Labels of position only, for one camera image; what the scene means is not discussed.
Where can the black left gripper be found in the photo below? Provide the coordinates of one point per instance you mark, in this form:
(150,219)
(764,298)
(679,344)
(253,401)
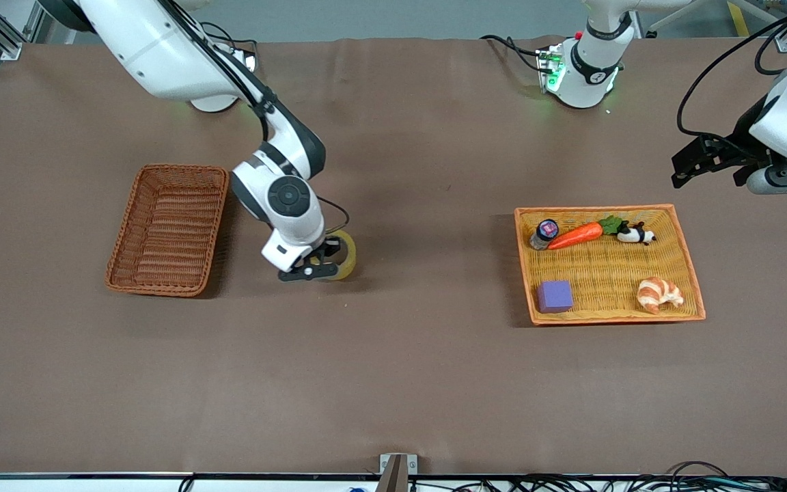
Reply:
(739,141)

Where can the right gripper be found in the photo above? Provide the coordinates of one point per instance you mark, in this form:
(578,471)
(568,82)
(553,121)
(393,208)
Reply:
(328,247)

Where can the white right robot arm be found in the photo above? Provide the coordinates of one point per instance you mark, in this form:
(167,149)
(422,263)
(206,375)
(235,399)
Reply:
(161,55)

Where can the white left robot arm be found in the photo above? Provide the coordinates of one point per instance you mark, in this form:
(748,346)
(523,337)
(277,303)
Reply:
(591,61)

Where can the brown wicker basket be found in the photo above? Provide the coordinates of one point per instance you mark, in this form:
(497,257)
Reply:
(168,229)

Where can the yellow wicker basket orange rim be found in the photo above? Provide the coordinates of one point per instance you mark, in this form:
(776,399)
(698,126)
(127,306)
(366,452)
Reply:
(605,273)

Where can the toy panda figure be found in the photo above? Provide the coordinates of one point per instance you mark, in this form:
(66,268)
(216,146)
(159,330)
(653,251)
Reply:
(634,236)

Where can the toy croissant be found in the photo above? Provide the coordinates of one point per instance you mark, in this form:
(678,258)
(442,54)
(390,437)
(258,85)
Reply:
(658,294)

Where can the toy orange carrot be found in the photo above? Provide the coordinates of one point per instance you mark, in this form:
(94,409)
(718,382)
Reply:
(574,236)

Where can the small jar with red label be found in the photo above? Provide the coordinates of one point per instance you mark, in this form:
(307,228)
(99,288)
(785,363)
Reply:
(544,232)

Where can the purple cube block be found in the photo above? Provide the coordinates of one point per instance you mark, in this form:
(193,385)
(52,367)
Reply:
(555,296)

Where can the metal table edge bracket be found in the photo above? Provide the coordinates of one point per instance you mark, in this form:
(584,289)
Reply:
(397,471)

